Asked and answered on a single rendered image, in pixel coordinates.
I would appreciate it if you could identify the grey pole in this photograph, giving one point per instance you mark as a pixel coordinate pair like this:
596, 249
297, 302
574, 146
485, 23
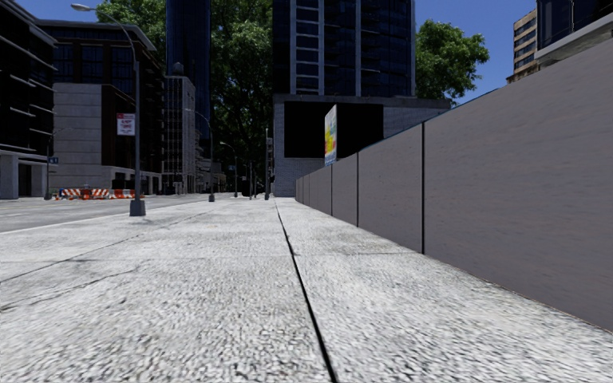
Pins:
266, 167

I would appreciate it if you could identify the colourful billboard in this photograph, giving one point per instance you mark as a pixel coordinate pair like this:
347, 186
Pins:
330, 135

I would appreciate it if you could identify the grey street lamp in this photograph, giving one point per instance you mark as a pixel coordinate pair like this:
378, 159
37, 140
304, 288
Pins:
235, 177
137, 143
211, 167

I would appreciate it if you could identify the trees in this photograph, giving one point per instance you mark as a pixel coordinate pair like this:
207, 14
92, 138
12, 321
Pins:
242, 81

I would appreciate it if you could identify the grey grid building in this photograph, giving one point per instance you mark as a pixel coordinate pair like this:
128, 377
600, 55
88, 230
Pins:
179, 134

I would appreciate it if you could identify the dark blue glass tower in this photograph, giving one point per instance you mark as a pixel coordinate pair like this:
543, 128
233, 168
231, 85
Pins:
189, 43

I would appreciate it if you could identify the tree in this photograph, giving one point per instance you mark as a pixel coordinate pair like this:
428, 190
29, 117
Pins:
445, 60

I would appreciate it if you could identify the grey panel fence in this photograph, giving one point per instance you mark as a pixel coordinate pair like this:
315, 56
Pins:
503, 182

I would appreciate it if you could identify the orange and white barrier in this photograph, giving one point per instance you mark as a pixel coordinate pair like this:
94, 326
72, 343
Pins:
93, 193

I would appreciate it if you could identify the pale concrete building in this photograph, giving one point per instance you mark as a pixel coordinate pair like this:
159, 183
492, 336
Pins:
86, 124

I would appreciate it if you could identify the tan concrete building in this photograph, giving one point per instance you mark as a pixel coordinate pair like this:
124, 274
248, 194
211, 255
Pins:
525, 45

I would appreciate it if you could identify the dark glass building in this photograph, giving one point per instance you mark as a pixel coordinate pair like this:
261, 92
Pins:
24, 95

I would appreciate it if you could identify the sign on a post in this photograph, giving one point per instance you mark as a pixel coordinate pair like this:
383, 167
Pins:
48, 172

